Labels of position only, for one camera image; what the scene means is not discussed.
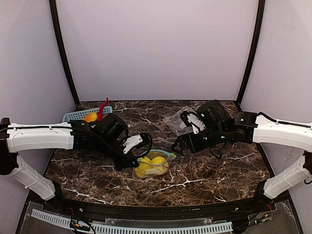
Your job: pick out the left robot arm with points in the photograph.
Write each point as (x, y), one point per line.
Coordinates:
(109, 135)

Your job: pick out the black corner post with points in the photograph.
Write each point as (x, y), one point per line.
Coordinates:
(62, 51)
(252, 51)

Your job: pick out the orange yellow toy mango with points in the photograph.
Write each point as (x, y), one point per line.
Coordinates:
(91, 117)

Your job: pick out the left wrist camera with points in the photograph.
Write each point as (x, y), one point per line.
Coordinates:
(138, 141)

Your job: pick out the red toy chili pepper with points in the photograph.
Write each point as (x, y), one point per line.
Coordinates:
(100, 112)

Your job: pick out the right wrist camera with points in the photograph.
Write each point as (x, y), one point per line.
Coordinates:
(191, 119)

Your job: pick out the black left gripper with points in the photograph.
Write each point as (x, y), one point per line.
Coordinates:
(130, 162)

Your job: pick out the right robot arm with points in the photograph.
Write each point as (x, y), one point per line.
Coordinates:
(212, 125)

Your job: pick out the blue perforated plastic basket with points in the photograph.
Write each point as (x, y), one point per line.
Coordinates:
(80, 115)

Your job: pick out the right black corner post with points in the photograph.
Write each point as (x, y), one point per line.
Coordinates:
(252, 51)

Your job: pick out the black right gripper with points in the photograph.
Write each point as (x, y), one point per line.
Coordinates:
(186, 143)

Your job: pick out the left black corner post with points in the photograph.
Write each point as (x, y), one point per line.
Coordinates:
(62, 51)

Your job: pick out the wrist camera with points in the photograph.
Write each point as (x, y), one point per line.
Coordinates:
(138, 141)
(191, 119)

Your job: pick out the black front table rail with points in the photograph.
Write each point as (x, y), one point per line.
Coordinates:
(226, 210)

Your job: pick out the grey slotted cable duct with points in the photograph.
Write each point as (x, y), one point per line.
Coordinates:
(124, 226)

